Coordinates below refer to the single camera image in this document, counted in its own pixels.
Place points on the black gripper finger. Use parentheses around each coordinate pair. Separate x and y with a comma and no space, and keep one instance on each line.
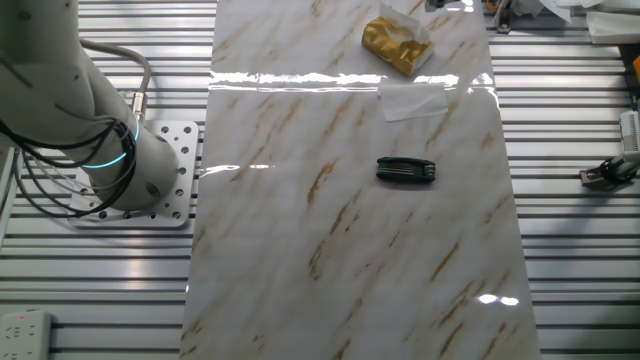
(436,3)

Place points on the white napkin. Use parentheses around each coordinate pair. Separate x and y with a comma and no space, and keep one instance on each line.
(400,20)
(412,102)

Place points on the gold tissue pack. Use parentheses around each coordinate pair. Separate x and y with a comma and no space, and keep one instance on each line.
(395,52)

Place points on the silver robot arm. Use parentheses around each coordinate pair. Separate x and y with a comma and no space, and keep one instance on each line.
(50,75)

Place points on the white cloth at corner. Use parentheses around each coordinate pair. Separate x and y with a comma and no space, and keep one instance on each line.
(550,7)

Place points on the green folding hex key set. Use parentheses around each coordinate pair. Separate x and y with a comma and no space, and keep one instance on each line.
(405,170)

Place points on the flat white box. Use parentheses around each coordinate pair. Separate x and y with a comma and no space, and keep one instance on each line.
(615,27)

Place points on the white marble pattern board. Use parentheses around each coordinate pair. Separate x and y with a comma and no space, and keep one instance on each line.
(300,250)

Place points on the white power strip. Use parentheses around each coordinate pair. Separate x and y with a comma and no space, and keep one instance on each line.
(25,335)

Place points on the dark metal bracket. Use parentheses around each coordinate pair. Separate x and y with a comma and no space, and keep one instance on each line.
(503,20)

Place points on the metal camera foot bracket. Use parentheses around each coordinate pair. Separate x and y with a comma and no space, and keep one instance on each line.
(590,178)

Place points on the silver depth camera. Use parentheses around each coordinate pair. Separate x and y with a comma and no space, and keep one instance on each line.
(631,132)

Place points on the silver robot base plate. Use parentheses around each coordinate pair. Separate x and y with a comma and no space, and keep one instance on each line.
(185,165)

